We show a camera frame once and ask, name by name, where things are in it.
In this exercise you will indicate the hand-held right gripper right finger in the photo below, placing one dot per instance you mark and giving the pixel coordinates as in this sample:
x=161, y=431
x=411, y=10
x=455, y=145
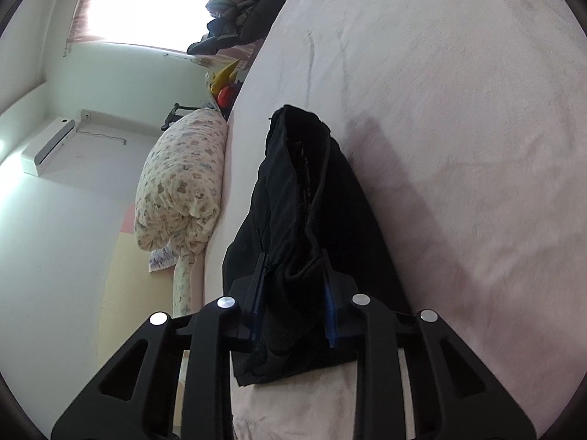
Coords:
x=328, y=311

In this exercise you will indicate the pink window curtain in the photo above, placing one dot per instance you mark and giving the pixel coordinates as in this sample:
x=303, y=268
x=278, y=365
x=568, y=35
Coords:
x=151, y=4

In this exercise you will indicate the pile of dark clothes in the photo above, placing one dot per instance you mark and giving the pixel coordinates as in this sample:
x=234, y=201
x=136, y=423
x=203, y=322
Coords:
x=243, y=13

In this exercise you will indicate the black pants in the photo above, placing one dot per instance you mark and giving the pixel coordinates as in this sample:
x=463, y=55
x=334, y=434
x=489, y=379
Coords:
x=302, y=220

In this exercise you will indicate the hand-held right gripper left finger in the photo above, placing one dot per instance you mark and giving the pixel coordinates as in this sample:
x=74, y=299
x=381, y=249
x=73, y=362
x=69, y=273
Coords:
x=257, y=302

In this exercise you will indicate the yellow and red toy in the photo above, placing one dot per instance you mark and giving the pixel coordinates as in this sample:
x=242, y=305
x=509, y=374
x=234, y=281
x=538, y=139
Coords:
x=224, y=82

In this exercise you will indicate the floral patterned pillow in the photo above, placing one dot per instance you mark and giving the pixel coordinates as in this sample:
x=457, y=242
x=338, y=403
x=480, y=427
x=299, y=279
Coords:
x=183, y=178

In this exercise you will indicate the pink bed blanket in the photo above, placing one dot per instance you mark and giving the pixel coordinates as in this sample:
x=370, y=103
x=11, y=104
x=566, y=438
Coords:
x=435, y=123

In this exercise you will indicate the small printed cloth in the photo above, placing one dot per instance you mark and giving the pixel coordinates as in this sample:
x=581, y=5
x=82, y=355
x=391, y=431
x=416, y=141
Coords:
x=161, y=259

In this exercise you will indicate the white air conditioner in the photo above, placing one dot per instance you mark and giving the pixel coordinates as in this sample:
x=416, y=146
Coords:
x=48, y=149

